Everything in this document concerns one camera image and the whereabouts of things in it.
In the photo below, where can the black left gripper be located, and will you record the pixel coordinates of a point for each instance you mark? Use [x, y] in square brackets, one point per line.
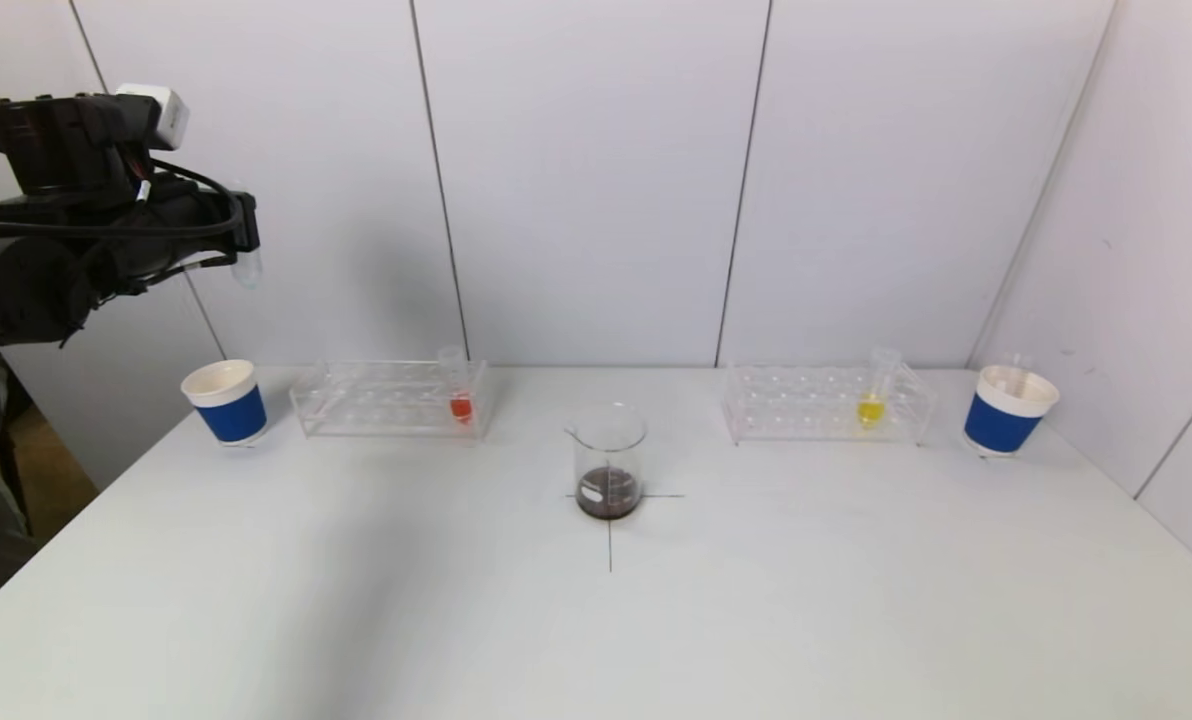
[245, 222]

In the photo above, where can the test tube with blue liquid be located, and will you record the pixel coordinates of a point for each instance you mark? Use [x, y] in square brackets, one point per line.
[247, 268]

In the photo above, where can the test tube with red liquid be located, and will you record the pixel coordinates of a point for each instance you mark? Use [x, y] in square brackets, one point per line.
[1018, 372]

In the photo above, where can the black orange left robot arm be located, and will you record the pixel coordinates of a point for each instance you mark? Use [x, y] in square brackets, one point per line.
[26, 290]

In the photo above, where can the clear acrylic test tube rack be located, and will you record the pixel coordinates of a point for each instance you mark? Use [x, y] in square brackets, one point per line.
[816, 410]
[386, 405]

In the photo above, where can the test tube with orange liquid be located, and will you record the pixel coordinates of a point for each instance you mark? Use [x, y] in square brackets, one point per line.
[461, 408]

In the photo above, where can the clear glass beaker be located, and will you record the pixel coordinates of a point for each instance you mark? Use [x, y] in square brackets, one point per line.
[608, 495]

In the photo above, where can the test tube with yellow liquid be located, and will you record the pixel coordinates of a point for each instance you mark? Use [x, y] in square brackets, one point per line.
[868, 411]

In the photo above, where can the blue white paper cup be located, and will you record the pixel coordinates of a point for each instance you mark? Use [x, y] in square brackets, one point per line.
[1001, 425]
[231, 418]

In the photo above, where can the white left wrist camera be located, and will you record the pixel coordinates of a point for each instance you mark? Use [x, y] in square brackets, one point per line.
[161, 110]

